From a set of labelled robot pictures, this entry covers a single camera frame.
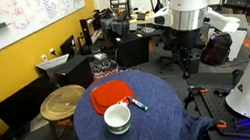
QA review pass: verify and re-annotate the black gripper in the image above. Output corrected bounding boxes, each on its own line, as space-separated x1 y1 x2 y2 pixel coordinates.
170 25 209 81

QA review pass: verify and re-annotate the green dry erase marker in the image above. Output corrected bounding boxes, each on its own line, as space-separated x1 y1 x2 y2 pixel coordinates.
126 93 150 115

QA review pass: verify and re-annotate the black perforated robot base table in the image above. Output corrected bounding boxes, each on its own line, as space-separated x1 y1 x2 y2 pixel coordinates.
190 76 250 140

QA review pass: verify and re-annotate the white mug with green band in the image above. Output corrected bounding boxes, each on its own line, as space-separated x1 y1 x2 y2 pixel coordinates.
101 100 135 138

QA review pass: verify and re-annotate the orange tipped black clamp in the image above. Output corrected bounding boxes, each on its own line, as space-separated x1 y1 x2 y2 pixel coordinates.
187 82 210 97
214 118 228 130

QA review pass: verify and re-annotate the black square cabinet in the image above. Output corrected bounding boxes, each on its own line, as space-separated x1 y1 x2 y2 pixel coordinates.
114 30 154 70

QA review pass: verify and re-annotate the blue tablecloth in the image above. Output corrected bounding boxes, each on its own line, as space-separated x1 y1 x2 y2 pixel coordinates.
66 59 216 140

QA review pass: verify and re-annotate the red plastic plate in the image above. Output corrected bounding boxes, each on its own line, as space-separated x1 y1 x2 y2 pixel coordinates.
88 76 138 117

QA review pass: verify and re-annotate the black box cabinet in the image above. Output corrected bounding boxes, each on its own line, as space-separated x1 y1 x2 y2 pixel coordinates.
52 53 96 94

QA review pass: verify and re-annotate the black flat monitor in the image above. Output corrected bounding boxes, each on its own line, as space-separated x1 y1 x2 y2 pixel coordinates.
0 73 61 135
58 33 79 59

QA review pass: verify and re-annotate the round wooden stool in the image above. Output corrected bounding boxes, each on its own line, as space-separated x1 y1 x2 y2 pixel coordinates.
36 81 95 140

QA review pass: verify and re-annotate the grey backed monitor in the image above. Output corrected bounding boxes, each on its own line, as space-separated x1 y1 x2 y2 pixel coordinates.
34 53 73 78

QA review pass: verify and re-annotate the tangle of cables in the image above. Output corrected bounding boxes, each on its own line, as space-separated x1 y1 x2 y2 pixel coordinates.
89 55 122 80

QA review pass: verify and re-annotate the black wire shelf rack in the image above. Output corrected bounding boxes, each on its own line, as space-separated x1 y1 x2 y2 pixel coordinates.
109 0 134 16

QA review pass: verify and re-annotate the white wall outlet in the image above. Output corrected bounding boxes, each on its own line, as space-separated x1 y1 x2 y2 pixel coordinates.
41 53 49 63

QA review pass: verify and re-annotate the wall whiteboard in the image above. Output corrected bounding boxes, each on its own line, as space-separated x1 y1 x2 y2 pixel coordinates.
0 0 93 63

